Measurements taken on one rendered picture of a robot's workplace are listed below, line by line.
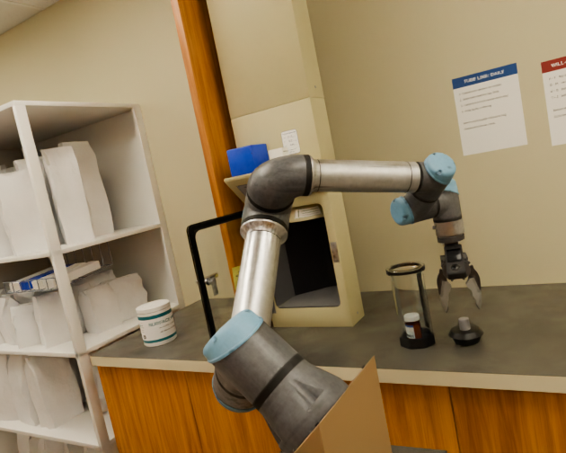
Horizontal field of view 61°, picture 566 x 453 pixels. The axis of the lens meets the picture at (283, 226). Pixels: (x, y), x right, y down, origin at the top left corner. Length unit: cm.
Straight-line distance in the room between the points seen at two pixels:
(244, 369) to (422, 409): 68
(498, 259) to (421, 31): 87
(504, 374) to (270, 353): 63
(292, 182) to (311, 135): 54
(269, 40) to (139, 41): 111
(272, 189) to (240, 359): 42
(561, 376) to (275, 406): 68
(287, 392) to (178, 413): 113
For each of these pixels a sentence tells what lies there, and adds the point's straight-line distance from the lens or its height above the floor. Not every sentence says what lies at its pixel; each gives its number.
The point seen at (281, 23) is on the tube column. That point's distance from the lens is 167.
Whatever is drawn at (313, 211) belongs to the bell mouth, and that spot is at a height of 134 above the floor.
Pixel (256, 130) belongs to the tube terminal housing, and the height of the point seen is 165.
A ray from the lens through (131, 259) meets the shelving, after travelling 286.
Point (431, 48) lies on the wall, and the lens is 193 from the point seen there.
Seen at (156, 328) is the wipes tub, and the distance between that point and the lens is 194.
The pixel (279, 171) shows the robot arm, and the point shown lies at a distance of 107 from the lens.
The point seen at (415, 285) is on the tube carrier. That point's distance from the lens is 138.
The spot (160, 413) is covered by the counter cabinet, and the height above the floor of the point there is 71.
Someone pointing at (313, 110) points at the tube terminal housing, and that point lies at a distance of 160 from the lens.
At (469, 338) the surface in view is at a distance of 141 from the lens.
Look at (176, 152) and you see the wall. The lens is 251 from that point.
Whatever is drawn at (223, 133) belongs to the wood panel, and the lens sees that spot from 179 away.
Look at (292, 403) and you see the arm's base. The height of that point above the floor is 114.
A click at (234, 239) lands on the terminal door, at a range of 165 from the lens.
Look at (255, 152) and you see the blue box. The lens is 161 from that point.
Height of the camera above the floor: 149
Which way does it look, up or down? 6 degrees down
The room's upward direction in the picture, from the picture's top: 11 degrees counter-clockwise
